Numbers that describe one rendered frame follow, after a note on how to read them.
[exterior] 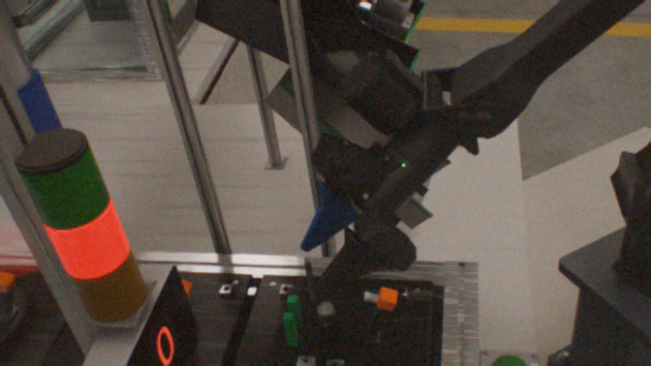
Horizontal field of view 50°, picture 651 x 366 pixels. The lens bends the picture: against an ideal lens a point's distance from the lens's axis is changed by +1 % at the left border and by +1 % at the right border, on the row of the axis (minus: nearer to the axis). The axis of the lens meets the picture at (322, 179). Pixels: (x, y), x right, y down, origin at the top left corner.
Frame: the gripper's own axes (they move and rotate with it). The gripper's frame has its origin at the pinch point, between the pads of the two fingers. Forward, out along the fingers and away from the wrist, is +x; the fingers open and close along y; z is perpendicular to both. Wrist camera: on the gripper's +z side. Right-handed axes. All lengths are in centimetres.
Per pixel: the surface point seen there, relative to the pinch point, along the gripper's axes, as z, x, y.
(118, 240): 21.7, 6.0, 14.5
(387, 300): -10.6, 1.7, -0.8
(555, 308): -42.1, -8.6, -13.9
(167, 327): 12.4, 12.2, 10.6
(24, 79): 32, 31, -87
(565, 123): -139, -56, -179
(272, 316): -8.4, 16.1, -14.6
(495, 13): -132, -88, -282
